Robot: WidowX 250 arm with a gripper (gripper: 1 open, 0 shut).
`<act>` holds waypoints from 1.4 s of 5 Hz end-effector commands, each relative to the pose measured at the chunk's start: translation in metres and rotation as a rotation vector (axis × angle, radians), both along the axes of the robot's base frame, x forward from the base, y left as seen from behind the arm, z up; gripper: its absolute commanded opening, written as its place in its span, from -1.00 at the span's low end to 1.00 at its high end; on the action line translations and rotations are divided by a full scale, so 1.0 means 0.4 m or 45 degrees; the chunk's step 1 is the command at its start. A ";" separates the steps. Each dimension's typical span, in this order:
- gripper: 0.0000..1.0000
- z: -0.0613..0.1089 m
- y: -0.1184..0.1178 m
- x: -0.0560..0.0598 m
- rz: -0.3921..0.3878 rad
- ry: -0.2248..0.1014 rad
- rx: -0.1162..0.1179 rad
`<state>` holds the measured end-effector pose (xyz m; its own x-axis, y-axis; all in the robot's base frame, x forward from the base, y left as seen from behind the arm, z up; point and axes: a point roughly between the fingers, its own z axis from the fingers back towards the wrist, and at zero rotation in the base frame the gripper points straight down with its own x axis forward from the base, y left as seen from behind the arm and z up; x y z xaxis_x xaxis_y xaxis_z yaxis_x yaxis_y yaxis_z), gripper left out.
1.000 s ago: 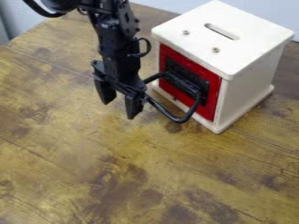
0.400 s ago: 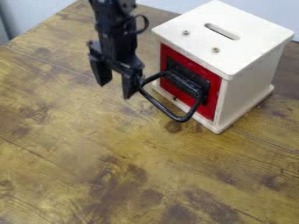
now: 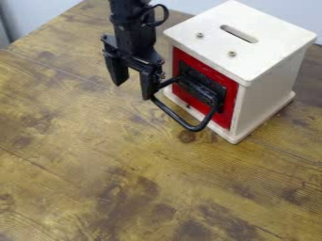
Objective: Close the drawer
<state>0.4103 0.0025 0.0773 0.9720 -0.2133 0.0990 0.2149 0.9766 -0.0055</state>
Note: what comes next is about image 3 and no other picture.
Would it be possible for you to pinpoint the black metal drawer handle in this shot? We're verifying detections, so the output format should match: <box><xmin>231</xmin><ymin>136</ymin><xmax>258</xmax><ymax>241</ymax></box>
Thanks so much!
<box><xmin>151</xmin><ymin>60</ymin><xmax>226</xmax><ymax>132</ymax></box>

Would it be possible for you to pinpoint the metal screw on cabinet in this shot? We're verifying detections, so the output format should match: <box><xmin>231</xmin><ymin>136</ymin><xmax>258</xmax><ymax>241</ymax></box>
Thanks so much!
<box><xmin>197</xmin><ymin>33</ymin><xmax>205</xmax><ymax>38</ymax></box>
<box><xmin>227</xmin><ymin>51</ymin><xmax>237</xmax><ymax>57</ymax></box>

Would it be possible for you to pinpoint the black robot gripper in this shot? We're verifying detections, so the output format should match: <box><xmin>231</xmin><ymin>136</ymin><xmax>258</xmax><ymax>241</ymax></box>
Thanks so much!
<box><xmin>100</xmin><ymin>0</ymin><xmax>165</xmax><ymax>101</ymax></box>

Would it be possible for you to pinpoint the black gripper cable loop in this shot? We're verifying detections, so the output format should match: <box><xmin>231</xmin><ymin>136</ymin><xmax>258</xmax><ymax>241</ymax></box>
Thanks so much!
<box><xmin>139</xmin><ymin>3</ymin><xmax>170</xmax><ymax>28</ymax></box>

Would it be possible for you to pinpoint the white wooden cabinet box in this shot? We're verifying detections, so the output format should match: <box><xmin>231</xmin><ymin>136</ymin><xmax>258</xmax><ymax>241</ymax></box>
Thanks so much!
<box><xmin>163</xmin><ymin>0</ymin><xmax>317</xmax><ymax>144</ymax></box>

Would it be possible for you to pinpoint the red wooden drawer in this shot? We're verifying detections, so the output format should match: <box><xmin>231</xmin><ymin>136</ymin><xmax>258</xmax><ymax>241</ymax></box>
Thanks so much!
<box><xmin>173</xmin><ymin>47</ymin><xmax>239</xmax><ymax>130</ymax></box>

